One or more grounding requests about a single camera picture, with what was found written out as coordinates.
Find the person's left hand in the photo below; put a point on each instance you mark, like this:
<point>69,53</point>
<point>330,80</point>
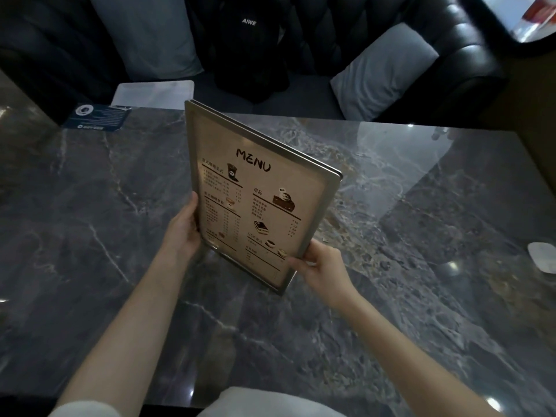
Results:
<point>180,238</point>

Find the person's right hand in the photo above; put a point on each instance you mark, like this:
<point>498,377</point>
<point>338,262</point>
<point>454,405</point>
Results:
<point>323,269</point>

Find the person's right thumb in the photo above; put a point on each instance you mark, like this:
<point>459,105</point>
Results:
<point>299,264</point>

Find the person's left thumb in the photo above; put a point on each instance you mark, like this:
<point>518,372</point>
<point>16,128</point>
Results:
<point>194,210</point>

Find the metal framed menu board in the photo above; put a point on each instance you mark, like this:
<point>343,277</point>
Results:
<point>256,199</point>

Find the person's right forearm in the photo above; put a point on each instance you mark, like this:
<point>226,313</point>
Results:
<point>412,360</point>

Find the person's left forearm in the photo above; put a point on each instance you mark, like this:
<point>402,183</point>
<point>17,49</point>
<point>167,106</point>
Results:
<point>117,334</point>

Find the white paper sheet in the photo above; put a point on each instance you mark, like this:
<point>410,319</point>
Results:
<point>152,94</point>

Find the dark blue card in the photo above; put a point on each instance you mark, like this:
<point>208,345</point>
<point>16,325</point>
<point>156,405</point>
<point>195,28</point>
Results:
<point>96,116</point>

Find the person's white clothing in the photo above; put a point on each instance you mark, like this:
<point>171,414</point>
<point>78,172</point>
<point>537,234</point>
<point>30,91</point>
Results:
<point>243,403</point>

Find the black backpack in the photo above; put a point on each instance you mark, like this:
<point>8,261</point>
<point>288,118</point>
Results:
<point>252,43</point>

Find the large grey cushion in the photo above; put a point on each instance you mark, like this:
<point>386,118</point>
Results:
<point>143,34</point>

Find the small grey cushion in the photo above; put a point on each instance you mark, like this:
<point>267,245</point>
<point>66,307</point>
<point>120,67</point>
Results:
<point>382,78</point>

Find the white object at table edge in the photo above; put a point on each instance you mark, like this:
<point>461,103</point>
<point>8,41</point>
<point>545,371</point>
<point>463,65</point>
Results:
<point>544,257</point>

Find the black leather sofa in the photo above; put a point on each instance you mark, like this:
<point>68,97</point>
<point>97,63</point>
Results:
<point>434,47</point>

